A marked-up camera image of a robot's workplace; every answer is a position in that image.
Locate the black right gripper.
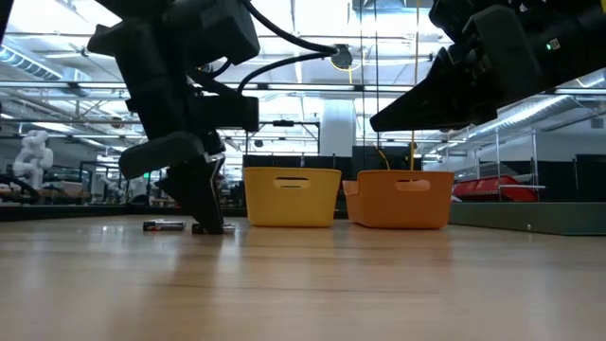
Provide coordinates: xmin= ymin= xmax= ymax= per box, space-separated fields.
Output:
xmin=369 ymin=0 xmax=569 ymax=133

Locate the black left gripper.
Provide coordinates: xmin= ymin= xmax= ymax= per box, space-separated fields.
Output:
xmin=117 ymin=78 xmax=228 ymax=236

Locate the black partition panel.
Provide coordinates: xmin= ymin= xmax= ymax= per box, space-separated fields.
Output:
xmin=242 ymin=153 xmax=354 ymax=171
xmin=539 ymin=153 xmax=606 ymax=205

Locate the red storage bin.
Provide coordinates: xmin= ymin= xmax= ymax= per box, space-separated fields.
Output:
xmin=452 ymin=173 xmax=539 ymax=203

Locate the yellow plastic bin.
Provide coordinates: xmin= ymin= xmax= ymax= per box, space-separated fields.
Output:
xmin=242 ymin=166 xmax=343 ymax=228

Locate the orange plastic bin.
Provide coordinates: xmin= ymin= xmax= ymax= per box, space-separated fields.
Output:
xmin=342 ymin=170 xmax=455 ymax=230

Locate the white building column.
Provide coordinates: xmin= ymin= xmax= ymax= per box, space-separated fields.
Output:
xmin=320 ymin=99 xmax=356 ymax=158

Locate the dark workbench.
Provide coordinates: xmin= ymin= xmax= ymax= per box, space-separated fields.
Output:
xmin=0 ymin=203 xmax=181 ymax=223

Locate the metal wire shelf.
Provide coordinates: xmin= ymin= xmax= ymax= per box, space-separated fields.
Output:
xmin=466 ymin=128 xmax=546 ymax=203

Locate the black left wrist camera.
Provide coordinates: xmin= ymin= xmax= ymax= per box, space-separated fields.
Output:
xmin=187 ymin=94 xmax=261 ymax=135

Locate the black hanging cable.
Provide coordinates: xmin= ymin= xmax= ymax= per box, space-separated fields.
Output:
xmin=358 ymin=0 xmax=366 ymax=148
xmin=373 ymin=0 xmax=381 ymax=148

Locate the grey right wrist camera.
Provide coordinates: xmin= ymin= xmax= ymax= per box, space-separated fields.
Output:
xmin=462 ymin=4 xmax=544 ymax=96

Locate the black metal frame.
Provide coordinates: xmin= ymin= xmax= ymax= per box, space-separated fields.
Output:
xmin=243 ymin=119 xmax=322 ymax=157

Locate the black ceiling cable reel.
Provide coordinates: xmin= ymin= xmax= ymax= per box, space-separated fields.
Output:
xmin=330 ymin=43 xmax=354 ymax=71

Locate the black left camera cable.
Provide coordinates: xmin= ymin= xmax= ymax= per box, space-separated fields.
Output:
xmin=207 ymin=0 xmax=341 ymax=96

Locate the silver air duct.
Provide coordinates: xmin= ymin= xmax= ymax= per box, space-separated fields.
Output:
xmin=0 ymin=45 xmax=92 ymax=82

